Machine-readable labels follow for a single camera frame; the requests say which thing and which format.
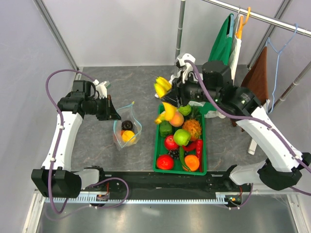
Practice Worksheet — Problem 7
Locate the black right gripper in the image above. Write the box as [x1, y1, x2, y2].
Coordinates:
[161, 69, 220, 109]

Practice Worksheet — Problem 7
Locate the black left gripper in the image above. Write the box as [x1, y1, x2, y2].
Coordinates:
[85, 95, 121, 121]

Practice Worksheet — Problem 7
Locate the yellow banana bunch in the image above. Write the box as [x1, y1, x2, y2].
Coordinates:
[154, 77, 172, 98]

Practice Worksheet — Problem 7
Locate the dark purple mangosteen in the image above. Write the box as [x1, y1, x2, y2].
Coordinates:
[121, 120, 133, 131]

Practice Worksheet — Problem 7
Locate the clear zip top bag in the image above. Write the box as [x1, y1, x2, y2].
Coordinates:
[113, 101, 142, 150]

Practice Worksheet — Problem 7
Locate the green apple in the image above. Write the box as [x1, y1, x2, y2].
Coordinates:
[173, 129, 191, 146]

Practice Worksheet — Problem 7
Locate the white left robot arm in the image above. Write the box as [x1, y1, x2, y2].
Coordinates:
[31, 80, 121, 199]

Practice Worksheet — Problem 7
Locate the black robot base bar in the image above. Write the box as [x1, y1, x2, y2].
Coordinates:
[90, 171, 250, 200]

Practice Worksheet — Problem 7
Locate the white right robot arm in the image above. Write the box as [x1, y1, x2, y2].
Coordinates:
[168, 58, 311, 193]

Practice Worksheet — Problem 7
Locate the light green bumpy fruit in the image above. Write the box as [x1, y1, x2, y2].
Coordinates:
[178, 104, 192, 116]

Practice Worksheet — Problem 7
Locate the peach fruit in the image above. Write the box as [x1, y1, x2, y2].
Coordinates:
[169, 111, 184, 127]

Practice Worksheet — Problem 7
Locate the orange pineapple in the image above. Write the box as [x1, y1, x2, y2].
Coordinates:
[182, 106, 202, 141]

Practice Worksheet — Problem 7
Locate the dark green bell pepper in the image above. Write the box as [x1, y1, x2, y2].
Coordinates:
[159, 121, 173, 138]

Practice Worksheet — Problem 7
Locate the red apple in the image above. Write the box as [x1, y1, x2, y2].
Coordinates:
[164, 135, 179, 150]

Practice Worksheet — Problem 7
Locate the red chili pepper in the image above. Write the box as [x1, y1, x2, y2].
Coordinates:
[196, 139, 203, 163]

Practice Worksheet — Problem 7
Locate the green plastic tray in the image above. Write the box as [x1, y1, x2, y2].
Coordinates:
[153, 106, 207, 176]

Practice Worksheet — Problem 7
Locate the green chili pepper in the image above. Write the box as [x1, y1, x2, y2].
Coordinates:
[179, 146, 191, 172]

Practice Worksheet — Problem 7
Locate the green hanging cloth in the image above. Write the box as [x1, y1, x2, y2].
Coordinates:
[194, 13, 235, 115]

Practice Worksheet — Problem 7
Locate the black grape bunch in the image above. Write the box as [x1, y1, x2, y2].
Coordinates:
[169, 149, 179, 160]

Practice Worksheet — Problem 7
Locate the white hanging cloth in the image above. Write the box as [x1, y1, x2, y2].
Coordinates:
[204, 14, 244, 119]

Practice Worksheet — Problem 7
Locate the orange fruit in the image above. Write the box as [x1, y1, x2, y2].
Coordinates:
[185, 154, 200, 171]

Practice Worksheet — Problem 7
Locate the red tomato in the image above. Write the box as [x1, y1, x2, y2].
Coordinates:
[156, 154, 174, 170]

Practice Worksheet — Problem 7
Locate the brown hanging towel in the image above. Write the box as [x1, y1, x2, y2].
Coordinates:
[236, 47, 269, 117]

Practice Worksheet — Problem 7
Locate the orange clothes hanger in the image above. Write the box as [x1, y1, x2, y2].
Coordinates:
[235, 7, 251, 39]

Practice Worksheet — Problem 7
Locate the grey vertical rack pole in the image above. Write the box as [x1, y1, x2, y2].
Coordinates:
[173, 0, 186, 73]

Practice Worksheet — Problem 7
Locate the light blue clothes hanger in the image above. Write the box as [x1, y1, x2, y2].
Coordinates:
[265, 23, 298, 114]

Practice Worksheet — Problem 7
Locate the grey right rack pole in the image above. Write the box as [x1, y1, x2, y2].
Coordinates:
[254, 60, 311, 129]

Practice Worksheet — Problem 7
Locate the silver horizontal rack bar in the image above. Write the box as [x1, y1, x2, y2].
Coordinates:
[204, 0, 311, 37]

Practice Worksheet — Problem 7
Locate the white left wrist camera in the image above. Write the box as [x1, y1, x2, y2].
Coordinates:
[93, 80, 110, 99]

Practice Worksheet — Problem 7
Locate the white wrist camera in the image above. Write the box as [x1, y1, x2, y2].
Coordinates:
[175, 53, 196, 72]
[93, 80, 110, 99]

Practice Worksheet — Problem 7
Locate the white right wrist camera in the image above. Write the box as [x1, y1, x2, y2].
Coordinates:
[175, 53, 196, 72]

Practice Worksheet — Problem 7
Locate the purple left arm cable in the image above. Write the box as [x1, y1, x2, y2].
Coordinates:
[44, 68, 130, 221]

